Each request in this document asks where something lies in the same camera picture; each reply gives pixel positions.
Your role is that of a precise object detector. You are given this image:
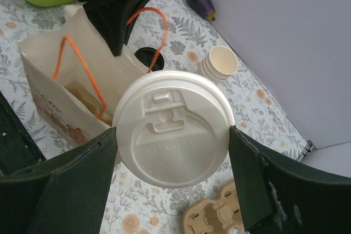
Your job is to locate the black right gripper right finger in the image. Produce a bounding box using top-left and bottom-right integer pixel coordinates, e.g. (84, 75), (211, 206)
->
(229, 126), (350, 233)

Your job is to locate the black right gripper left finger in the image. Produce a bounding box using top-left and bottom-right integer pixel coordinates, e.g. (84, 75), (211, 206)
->
(1, 128), (118, 233)

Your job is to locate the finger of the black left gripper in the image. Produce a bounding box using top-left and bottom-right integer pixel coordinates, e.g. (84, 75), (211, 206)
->
(83, 0), (150, 56)

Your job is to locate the brown paper takeout bag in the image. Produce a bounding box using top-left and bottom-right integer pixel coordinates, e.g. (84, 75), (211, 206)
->
(18, 8), (149, 146)

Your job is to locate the white plastic cup lid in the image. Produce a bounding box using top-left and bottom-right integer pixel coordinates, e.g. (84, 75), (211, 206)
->
(112, 70), (235, 189)

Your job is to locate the brown cardboard carrier single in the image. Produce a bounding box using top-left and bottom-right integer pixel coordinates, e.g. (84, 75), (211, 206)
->
(64, 81), (112, 126)

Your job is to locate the black coffee cup lid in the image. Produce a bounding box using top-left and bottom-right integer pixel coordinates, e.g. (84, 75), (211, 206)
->
(134, 47), (165, 72)

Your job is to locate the brown cardboard cup carrier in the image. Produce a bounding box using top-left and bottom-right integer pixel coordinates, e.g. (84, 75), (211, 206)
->
(180, 180), (244, 234)

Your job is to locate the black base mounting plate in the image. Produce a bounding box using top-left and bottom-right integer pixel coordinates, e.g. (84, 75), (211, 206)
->
(0, 95), (46, 175)

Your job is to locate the purple eggplant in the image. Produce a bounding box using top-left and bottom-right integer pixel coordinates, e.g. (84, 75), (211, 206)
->
(186, 0), (216, 21)

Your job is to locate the stack of white paper cups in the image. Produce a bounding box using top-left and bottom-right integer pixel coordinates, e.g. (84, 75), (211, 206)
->
(197, 45), (239, 84)

